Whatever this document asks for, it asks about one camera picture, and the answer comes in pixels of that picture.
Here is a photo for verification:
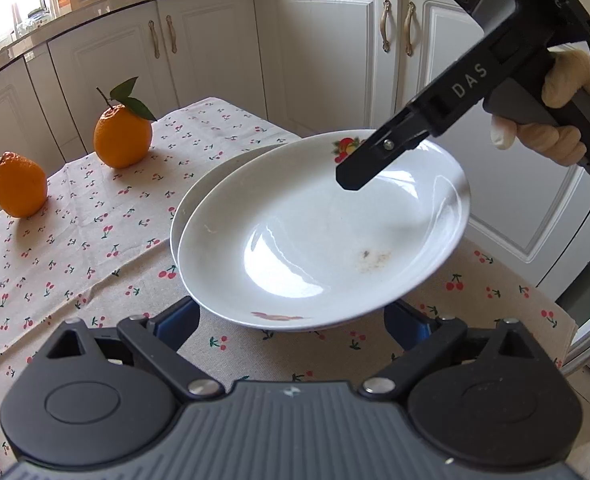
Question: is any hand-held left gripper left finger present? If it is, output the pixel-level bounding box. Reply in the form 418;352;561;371
45;297;226;402

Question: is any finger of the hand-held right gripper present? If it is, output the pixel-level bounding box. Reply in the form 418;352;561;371
335;105;430;192

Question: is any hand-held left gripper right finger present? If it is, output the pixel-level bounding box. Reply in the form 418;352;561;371
359;300;542;401

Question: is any stained white fruit print plate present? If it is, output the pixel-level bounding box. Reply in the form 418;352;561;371
177;130;472;332

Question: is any person's right hand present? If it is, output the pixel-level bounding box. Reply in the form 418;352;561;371
491;48;590;167

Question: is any cherry print tablecloth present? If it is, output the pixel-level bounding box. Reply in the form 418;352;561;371
0;97;578;477

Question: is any orange with green leaf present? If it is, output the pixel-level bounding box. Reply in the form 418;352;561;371
93;76;158;170

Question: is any bumpy orange without leaf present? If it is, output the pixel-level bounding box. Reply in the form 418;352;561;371
0;151;48;219

